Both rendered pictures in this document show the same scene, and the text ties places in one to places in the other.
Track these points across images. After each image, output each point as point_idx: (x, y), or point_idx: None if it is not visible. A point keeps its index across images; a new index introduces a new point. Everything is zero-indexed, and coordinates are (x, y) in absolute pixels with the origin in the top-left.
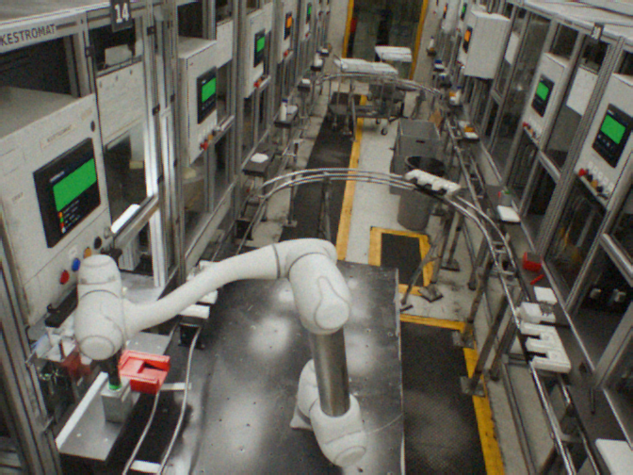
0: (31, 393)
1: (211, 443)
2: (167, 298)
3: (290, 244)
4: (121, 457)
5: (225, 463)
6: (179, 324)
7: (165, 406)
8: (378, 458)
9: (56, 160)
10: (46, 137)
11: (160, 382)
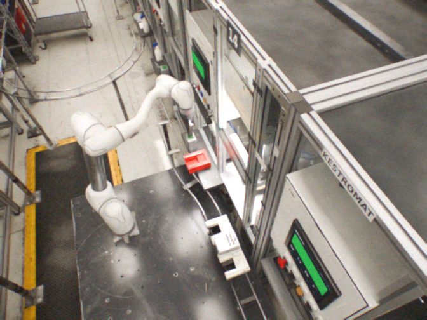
0: None
1: (166, 187)
2: (149, 95)
3: (107, 131)
4: None
5: (154, 183)
6: None
7: (198, 192)
8: (86, 220)
9: (196, 46)
10: (196, 33)
11: (187, 164)
